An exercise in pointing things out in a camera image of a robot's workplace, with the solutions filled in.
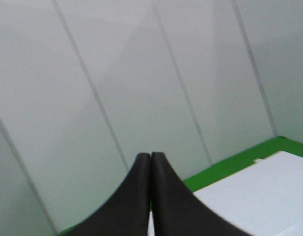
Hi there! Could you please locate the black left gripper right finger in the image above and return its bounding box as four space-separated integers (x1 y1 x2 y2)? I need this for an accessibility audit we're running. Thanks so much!
151 152 248 236

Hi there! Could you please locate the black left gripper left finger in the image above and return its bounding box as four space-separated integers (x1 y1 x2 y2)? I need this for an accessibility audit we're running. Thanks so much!
65 153 150 236

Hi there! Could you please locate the green table mat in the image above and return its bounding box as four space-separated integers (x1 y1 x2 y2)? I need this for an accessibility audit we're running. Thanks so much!
63 137 303 236

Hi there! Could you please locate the white microwave oven body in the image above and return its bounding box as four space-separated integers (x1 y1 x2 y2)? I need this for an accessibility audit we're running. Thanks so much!
148 150 303 236

